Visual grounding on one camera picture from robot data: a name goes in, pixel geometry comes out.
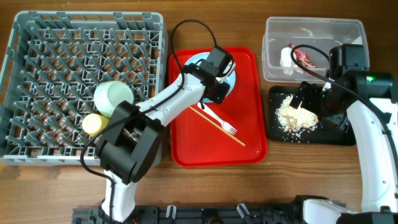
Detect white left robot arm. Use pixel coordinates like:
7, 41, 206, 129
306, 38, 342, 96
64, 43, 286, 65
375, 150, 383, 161
95, 46, 236, 223

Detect large light blue plate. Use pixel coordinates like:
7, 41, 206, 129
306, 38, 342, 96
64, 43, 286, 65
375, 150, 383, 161
185, 52, 236, 96

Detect rice food scraps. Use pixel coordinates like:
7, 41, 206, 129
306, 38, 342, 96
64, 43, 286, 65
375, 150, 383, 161
275, 95, 318, 139

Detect red snack wrapper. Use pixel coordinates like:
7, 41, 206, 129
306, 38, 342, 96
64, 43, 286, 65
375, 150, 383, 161
288, 43, 317, 68

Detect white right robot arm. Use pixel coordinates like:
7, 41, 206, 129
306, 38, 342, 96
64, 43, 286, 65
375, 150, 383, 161
289, 44, 397, 223

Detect black waste tray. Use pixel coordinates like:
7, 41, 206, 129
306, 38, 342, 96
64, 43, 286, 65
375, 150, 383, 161
267, 86, 356, 146

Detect white plastic fork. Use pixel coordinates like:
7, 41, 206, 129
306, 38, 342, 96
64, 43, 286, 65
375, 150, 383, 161
197, 102, 237, 135

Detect red plastic tray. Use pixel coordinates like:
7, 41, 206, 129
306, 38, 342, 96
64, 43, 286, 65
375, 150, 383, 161
170, 47, 268, 168

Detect grey dishwasher rack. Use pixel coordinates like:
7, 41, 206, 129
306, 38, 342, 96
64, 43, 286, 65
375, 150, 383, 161
1, 11, 168, 166

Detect yellow plastic cup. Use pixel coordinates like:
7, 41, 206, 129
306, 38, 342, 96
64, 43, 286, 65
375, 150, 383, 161
81, 113, 109, 137

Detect green saucer bowl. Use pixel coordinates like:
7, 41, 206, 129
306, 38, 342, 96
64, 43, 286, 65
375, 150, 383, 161
93, 81, 134, 118

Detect clear plastic bin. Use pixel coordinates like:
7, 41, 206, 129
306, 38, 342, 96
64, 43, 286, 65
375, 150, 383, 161
262, 17, 370, 83

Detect wooden chopstick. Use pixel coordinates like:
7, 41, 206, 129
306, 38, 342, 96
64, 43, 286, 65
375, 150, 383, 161
189, 106, 246, 147

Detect crumpled white napkin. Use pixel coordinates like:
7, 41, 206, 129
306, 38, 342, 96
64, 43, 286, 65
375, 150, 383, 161
280, 47, 297, 75

